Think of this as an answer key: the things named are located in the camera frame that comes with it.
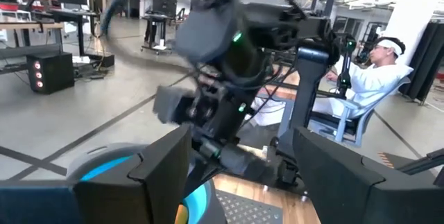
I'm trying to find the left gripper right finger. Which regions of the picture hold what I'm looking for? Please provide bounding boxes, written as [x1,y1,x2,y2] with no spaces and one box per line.
[292,126,444,224]

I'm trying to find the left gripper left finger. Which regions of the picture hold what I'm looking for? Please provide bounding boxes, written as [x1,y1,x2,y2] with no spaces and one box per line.
[0,123,194,224]

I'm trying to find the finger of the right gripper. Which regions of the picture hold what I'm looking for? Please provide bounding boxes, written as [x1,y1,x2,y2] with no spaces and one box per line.
[221,147,275,185]
[183,154,226,199]

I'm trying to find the blue collapsible bowl grey rim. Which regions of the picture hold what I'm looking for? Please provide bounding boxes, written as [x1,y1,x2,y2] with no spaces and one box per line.
[65,142,228,224]

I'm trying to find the person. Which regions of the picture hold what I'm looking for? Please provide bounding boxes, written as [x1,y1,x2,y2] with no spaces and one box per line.
[251,36,416,128]

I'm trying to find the grey plastic chair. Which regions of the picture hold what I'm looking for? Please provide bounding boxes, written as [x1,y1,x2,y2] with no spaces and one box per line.
[277,76,412,148]

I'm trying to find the black equipment cart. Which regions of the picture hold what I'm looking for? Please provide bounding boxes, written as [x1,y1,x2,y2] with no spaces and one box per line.
[140,0,181,55]

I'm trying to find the black curtain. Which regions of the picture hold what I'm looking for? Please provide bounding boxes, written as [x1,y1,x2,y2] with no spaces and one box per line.
[398,21,444,105]

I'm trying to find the black computer case red lights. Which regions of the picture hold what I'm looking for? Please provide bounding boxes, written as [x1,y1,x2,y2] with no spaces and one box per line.
[26,52,76,96]

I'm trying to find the black standing desk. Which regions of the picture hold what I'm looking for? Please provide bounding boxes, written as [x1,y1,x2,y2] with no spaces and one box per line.
[34,8,100,57]

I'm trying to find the wooden workbench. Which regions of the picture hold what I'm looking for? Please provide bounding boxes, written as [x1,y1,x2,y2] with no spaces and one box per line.
[0,21,65,76]

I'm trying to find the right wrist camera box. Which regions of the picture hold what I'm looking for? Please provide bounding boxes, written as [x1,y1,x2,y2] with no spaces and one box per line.
[152,85,197,125]

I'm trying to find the black table frame rails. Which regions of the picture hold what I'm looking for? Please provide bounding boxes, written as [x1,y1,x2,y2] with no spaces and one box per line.
[377,147,444,187]

